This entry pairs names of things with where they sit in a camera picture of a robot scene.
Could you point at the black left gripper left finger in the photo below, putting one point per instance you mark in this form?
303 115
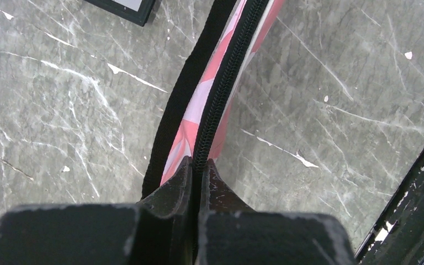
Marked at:
155 230

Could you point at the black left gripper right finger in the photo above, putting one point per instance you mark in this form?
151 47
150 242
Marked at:
231 232

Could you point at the pink racket bag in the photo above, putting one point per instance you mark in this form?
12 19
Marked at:
195 119

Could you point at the black white chessboard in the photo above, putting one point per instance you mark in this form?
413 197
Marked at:
136 12

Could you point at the black front rail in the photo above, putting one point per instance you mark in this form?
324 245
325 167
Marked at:
397 236

